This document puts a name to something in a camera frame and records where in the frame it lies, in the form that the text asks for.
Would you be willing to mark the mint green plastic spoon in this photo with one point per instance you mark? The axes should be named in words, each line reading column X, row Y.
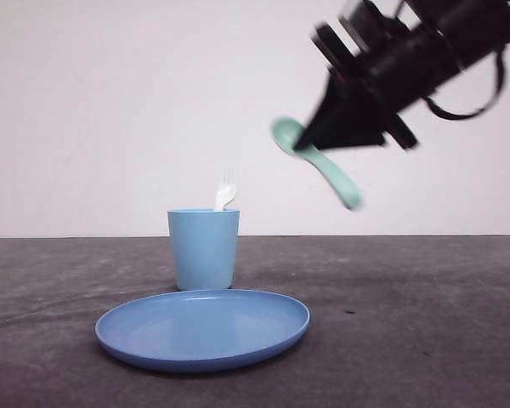
column 286, row 131

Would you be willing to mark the white plastic fork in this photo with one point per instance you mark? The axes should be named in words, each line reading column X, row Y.
column 226, row 191

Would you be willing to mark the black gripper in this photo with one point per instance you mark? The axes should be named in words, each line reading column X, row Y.
column 397, row 66

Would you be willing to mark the blue plastic plate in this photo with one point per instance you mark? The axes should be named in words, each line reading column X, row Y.
column 202, row 331

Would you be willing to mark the light blue plastic cup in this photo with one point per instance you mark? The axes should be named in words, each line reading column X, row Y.
column 203, row 243

